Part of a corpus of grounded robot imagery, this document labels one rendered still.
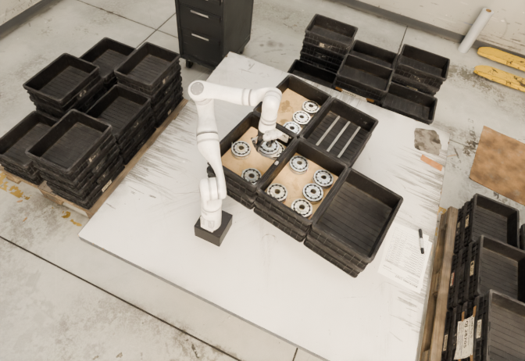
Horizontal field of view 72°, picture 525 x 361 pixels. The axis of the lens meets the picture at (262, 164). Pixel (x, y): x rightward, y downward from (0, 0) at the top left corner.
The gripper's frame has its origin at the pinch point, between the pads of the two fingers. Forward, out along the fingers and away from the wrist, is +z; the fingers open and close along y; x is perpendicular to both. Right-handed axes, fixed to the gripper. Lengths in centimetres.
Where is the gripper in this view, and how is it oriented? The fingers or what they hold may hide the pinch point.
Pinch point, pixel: (262, 148)
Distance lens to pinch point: 175.2
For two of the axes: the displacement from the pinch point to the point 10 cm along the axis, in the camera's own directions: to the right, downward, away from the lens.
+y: -9.1, 2.5, -3.4
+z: -1.3, 6.1, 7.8
